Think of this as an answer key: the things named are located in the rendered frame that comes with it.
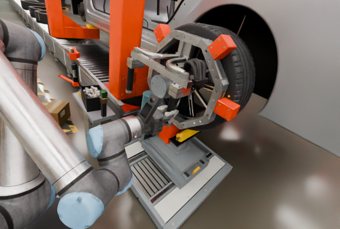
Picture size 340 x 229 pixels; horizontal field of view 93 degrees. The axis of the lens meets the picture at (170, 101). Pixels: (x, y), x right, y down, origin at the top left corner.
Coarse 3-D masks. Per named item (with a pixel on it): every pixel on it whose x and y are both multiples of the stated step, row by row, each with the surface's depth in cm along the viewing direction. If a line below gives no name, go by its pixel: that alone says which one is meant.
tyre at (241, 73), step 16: (192, 32) 89; (208, 32) 82; (224, 32) 83; (240, 48) 83; (224, 64) 80; (240, 64) 78; (240, 80) 77; (224, 96) 83; (240, 96) 82; (192, 128) 105; (208, 128) 95
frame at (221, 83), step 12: (168, 36) 91; (180, 36) 85; (192, 36) 80; (156, 48) 100; (168, 48) 101; (204, 48) 76; (156, 60) 109; (216, 60) 78; (156, 72) 112; (216, 72) 75; (216, 84) 76; (228, 84) 77; (216, 96) 77; (180, 120) 107; (192, 120) 92; (204, 120) 85
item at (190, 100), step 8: (176, 48) 107; (200, 48) 90; (200, 56) 91; (176, 64) 106; (192, 72) 102; (192, 88) 106; (200, 88) 101; (208, 88) 92; (184, 96) 128; (192, 96) 102; (200, 96) 97; (176, 104) 118; (184, 104) 122; (192, 104) 103; (184, 112) 112; (192, 112) 105; (200, 112) 112
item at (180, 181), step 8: (152, 136) 150; (144, 144) 142; (152, 152) 135; (160, 160) 129; (200, 160) 135; (208, 160) 139; (168, 168) 124; (192, 168) 131; (200, 168) 130; (168, 176) 125; (176, 176) 119; (184, 176) 120; (192, 176) 124; (176, 184) 121; (184, 184) 120
